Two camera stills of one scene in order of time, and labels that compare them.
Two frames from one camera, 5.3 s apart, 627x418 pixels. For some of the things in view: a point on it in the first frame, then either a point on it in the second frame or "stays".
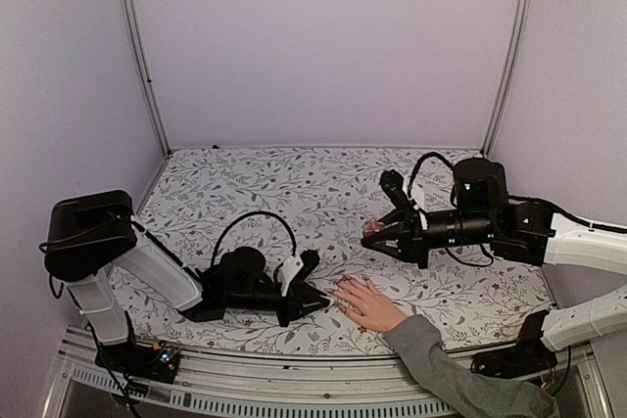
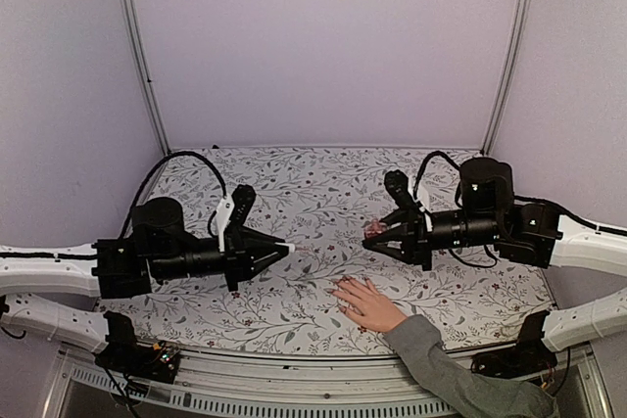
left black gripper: (302, 295) → (239, 261)
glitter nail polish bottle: (373, 227) stays
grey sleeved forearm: (472, 394) stays
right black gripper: (411, 245) stays
